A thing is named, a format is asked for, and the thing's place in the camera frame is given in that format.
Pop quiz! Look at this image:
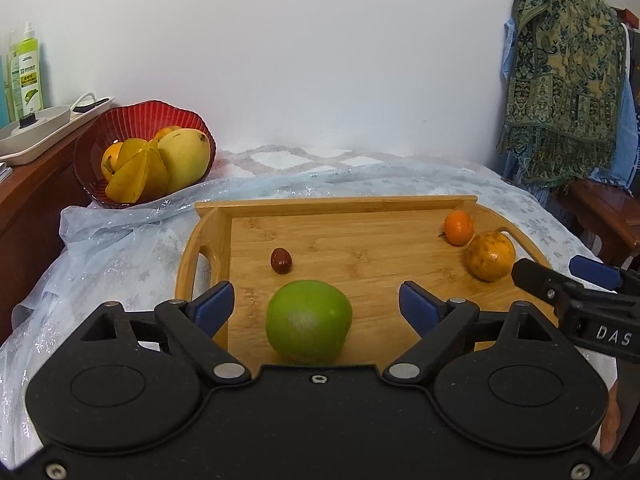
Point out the green patterned fringed shawl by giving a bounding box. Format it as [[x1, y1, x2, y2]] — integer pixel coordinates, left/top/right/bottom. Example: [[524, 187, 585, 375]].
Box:
[[498, 0, 626, 188]]

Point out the yellow starfruit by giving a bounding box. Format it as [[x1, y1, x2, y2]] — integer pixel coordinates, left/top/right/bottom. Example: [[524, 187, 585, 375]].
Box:
[[105, 139, 169, 204]]

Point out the red jujube date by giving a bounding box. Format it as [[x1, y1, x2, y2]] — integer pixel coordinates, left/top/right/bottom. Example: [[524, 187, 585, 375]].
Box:
[[270, 247, 293, 274]]

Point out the dark wooden bench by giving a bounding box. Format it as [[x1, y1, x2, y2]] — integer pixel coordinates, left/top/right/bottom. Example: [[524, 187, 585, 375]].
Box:
[[555, 179, 639, 268]]

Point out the green apple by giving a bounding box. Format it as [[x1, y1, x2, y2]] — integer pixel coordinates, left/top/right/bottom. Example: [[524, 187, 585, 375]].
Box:
[[265, 280, 352, 364]]

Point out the green white lotion bottle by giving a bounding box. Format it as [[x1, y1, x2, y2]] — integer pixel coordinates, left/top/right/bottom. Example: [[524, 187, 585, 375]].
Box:
[[16, 22, 43, 116]]

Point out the large yellow-orange orange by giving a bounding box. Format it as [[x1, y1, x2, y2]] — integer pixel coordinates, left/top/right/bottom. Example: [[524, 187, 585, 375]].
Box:
[[463, 231, 516, 283]]

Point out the yellow mango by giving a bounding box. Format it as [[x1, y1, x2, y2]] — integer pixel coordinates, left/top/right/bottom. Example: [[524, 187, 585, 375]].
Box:
[[157, 128, 210, 193]]

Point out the small mandarin on tray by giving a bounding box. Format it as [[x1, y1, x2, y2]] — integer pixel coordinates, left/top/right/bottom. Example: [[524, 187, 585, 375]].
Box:
[[442, 210, 474, 247]]

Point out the snowflake sheer tablecloth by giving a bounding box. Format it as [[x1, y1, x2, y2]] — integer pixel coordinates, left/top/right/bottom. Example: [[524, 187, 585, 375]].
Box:
[[1, 148, 592, 468]]

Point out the orange fruit in bowl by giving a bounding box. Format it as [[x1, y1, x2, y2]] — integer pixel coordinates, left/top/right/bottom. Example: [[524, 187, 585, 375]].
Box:
[[101, 142, 122, 182]]

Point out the white tray on cabinet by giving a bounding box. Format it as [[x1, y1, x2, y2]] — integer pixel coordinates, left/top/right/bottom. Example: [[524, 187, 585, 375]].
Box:
[[0, 92, 114, 167]]

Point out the wooden side cabinet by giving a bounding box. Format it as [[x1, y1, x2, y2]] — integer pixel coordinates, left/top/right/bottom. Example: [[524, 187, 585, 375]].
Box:
[[0, 126, 90, 339]]

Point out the wooden bamboo tray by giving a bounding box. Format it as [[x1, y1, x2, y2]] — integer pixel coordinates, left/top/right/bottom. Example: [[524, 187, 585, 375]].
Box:
[[175, 195, 549, 373]]

